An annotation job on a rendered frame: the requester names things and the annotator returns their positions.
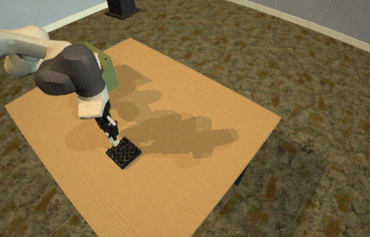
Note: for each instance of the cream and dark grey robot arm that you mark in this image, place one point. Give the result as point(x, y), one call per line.
point(75, 69)

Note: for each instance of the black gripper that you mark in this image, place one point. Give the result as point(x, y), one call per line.
point(107, 127)

